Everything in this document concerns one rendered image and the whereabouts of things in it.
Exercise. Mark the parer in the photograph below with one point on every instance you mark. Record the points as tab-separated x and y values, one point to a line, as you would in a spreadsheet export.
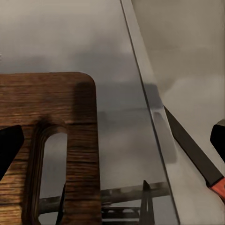
205	165

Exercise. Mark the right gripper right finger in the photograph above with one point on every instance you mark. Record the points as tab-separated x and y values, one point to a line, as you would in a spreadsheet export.
217	138

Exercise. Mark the cutting board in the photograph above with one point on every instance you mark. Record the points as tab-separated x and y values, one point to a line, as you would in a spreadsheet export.
36	101

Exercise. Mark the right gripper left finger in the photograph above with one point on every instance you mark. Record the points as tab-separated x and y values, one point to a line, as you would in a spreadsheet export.
11	140

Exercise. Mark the drop in sink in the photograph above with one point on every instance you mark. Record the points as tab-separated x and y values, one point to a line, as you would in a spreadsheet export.
179	48

